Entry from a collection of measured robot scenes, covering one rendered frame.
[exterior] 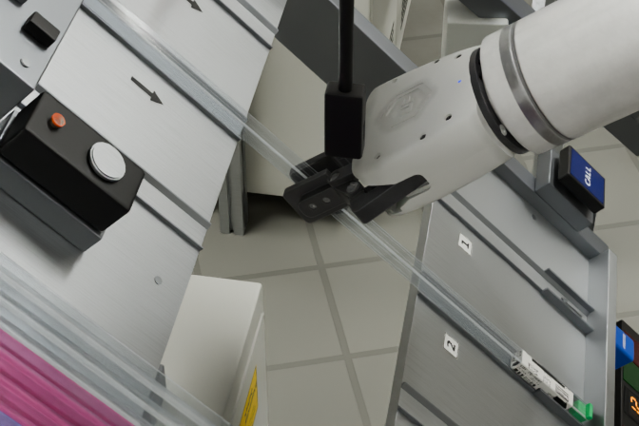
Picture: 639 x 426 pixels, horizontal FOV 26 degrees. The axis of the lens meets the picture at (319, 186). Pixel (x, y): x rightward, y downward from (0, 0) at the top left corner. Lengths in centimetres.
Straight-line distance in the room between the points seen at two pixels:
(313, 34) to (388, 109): 22
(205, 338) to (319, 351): 83
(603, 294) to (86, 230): 55
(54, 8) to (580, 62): 31
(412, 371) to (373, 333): 119
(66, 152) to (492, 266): 46
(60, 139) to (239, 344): 56
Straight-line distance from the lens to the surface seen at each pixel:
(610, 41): 84
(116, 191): 78
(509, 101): 86
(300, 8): 112
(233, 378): 127
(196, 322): 132
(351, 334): 215
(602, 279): 122
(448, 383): 100
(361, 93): 76
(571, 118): 86
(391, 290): 222
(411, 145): 88
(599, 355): 116
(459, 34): 136
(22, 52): 77
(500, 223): 116
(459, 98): 89
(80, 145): 78
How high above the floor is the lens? 157
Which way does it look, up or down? 41 degrees down
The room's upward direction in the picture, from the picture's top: straight up
